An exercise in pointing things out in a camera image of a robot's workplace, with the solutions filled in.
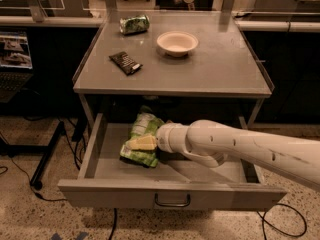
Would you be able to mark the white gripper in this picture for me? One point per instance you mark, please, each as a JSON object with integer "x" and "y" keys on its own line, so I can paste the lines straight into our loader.
{"x": 165, "y": 138}

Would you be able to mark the green rice chip bag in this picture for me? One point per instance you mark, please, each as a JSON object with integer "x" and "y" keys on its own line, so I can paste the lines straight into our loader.
{"x": 146, "y": 122}

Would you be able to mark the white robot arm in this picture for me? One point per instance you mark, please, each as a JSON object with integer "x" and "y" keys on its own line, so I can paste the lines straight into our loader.
{"x": 209, "y": 143}

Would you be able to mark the grey open drawer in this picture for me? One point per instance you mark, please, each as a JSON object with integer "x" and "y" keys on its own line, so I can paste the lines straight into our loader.
{"x": 105, "y": 180}

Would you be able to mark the grey metal counter cabinet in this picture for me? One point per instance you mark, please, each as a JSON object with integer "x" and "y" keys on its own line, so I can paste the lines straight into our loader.
{"x": 222, "y": 65}

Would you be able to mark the dark snack bar wrapper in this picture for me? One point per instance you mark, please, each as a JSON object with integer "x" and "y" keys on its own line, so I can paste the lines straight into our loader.
{"x": 125, "y": 63}

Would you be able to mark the white paper bowl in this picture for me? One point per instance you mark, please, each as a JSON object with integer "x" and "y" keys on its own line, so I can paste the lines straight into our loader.
{"x": 177, "y": 43}

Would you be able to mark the black desk stand leg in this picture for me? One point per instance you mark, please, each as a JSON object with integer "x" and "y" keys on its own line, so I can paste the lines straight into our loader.
{"x": 45, "y": 151}

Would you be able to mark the green soda can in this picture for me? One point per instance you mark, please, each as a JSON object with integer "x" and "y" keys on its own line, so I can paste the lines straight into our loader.
{"x": 134, "y": 25}

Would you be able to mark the laptop computer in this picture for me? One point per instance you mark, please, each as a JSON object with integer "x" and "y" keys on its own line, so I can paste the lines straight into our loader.
{"x": 16, "y": 67}

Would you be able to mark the black drawer handle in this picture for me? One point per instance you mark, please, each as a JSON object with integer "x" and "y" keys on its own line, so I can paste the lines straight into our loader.
{"x": 172, "y": 202}

